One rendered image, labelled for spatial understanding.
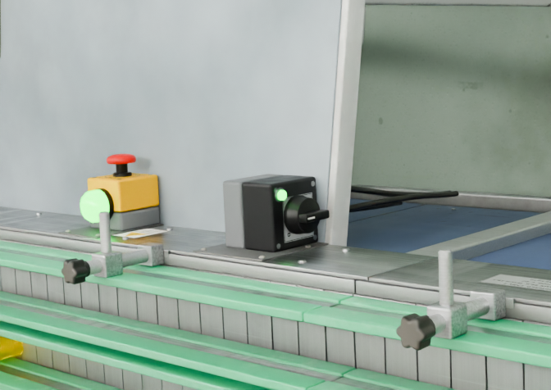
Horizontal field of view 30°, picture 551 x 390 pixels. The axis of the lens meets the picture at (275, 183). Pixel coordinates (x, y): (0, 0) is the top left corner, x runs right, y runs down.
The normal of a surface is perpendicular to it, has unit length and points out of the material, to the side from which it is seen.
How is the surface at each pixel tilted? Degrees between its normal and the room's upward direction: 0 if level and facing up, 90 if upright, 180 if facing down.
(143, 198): 90
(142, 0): 0
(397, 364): 0
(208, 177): 0
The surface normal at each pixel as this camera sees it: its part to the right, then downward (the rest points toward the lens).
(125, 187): 0.73, 0.05
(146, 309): -0.68, 0.12
